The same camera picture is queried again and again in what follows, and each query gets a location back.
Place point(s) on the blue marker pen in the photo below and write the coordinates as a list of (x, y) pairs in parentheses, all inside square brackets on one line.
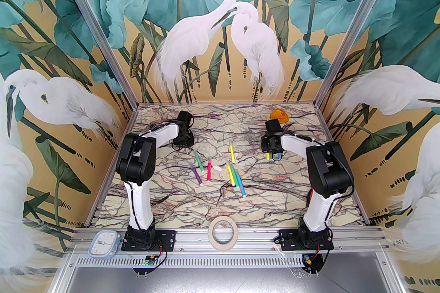
[(278, 156), (241, 185)]

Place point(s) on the purple marker pen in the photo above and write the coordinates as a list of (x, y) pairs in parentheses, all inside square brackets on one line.
[(196, 176)]

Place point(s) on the pink marker pen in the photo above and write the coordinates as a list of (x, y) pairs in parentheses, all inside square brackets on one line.
[(209, 171)]

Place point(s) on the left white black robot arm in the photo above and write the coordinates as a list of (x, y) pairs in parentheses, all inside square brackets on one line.
[(137, 202)]

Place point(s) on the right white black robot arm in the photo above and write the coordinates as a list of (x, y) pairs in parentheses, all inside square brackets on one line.
[(321, 209)]

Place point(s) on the clear pen cap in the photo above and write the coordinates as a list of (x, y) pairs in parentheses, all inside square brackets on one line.
[(217, 167)]

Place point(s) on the orange lidded white container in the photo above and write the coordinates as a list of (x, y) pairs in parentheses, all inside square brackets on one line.
[(282, 115)]

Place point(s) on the masking tape roll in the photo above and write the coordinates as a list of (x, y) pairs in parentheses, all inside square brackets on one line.
[(222, 244)]

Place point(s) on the right small circuit board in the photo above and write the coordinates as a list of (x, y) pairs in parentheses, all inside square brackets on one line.
[(311, 262)]

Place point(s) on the small circuit board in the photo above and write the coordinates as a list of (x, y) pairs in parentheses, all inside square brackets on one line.
[(149, 261), (311, 262)]

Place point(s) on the perforated metal strip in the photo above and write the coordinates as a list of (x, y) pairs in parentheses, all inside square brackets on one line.
[(223, 262)]

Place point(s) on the left small circuit board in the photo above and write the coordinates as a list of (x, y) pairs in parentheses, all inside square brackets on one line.
[(149, 261)]

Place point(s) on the white blue round timer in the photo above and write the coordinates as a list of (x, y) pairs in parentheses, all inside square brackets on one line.
[(103, 243)]

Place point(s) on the aluminium front rail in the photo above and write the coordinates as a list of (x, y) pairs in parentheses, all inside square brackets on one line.
[(254, 236)]

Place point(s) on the left aluminium frame post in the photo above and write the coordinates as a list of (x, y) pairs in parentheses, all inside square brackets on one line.
[(96, 30)]

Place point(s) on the aluminium frame post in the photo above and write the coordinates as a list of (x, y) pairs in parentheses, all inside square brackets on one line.
[(96, 30), (357, 26)]

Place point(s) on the right aluminium frame post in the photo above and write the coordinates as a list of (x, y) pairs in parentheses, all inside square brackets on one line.
[(357, 26)]

